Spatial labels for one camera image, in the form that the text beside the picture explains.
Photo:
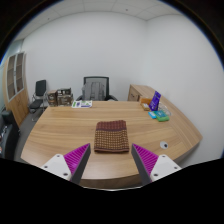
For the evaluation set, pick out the clear plastic container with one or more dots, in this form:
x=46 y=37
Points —
x=166 y=108

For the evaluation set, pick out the purple upright box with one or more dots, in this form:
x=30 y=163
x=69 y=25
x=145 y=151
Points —
x=155 y=101

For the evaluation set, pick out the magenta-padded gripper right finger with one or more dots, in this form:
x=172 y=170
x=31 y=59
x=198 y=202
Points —
x=163 y=166

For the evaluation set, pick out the small green box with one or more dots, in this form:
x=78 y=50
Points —
x=162 y=116

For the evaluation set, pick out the orange box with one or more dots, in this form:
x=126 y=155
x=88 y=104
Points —
x=145 y=99

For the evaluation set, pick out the maroon and gold patterned towel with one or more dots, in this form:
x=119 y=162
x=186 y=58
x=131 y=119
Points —
x=111 y=138

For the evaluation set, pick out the dark printed cardboard box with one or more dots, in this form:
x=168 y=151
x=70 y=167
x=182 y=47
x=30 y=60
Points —
x=65 y=100
x=64 y=91

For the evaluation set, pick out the small blue box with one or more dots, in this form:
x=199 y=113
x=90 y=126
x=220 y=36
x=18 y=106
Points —
x=152 y=115

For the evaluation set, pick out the wooden side drawer cabinet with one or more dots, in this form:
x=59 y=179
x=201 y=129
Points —
x=136 y=91

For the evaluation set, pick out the small yellow box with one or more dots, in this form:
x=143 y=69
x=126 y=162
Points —
x=145 y=106

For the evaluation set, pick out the grey backpack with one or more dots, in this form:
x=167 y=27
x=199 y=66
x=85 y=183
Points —
x=93 y=91

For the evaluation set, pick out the small brown cardboard box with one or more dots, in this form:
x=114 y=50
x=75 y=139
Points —
x=52 y=98

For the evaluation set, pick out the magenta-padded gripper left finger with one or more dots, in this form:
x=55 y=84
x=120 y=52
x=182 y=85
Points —
x=58 y=165

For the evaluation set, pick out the wooden cabinet with glass doors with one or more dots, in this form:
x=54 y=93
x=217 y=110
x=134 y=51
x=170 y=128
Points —
x=19 y=103

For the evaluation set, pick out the black mesh office chair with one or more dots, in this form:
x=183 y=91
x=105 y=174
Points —
x=106 y=83

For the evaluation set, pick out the black visitor chair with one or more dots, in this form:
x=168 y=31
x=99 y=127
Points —
x=40 y=88

